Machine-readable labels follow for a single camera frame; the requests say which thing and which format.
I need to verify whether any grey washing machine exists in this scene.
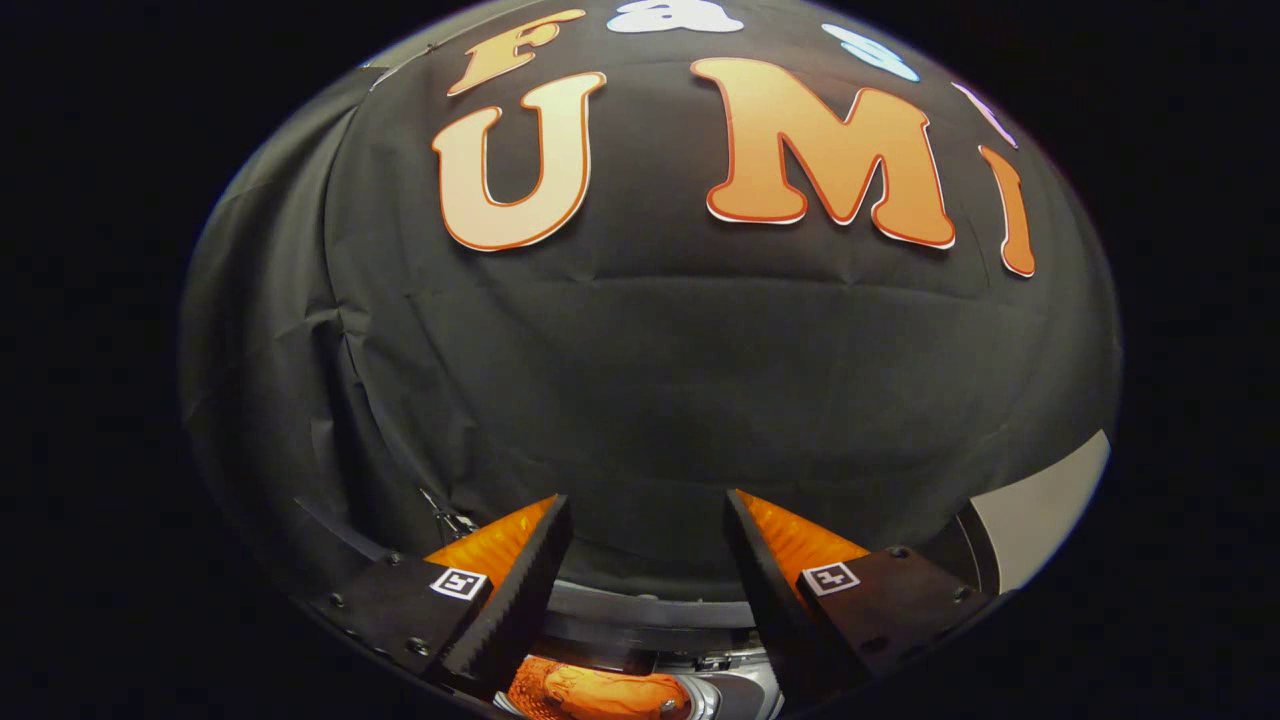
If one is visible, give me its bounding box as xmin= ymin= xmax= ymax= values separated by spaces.
xmin=500 ymin=625 xmax=791 ymax=720

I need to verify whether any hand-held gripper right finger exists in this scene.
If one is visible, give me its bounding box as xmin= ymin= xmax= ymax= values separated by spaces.
xmin=722 ymin=488 xmax=1001 ymax=711

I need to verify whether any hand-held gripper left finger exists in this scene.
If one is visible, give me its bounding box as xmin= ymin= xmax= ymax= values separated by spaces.
xmin=305 ymin=493 xmax=576 ymax=701

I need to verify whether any black backdrop cloth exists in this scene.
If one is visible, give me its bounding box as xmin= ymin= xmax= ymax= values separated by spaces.
xmin=178 ymin=0 xmax=1123 ymax=641

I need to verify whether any yellow polo shirt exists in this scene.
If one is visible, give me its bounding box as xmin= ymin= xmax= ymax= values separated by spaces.
xmin=505 ymin=655 xmax=696 ymax=720

